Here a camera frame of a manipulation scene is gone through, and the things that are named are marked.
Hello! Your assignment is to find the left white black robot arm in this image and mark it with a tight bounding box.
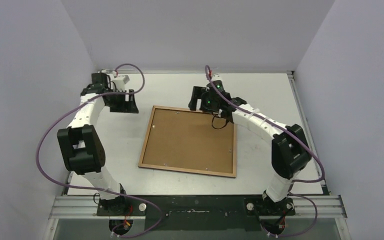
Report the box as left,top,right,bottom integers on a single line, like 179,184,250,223
57,71,139,216

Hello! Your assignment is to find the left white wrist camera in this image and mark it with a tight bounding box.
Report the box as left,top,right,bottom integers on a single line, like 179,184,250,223
110,74,130,92

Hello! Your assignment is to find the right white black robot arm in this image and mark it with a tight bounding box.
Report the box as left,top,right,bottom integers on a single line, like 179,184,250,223
188,80,312,215

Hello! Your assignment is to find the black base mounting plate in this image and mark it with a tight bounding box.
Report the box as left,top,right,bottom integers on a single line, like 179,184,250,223
96,194,296,235

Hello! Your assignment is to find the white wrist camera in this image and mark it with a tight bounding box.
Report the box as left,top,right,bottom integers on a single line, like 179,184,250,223
110,74,130,92
210,74,223,86

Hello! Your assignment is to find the aluminium front rail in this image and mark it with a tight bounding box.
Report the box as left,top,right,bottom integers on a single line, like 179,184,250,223
50,195,347,219

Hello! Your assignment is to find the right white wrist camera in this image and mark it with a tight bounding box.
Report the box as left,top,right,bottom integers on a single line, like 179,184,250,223
210,74,223,86

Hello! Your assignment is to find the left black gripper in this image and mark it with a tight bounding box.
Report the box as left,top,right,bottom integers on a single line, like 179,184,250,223
106,89,138,114

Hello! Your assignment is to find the wooden picture frame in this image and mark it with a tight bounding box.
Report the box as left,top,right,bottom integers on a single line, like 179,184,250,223
137,105,239,179

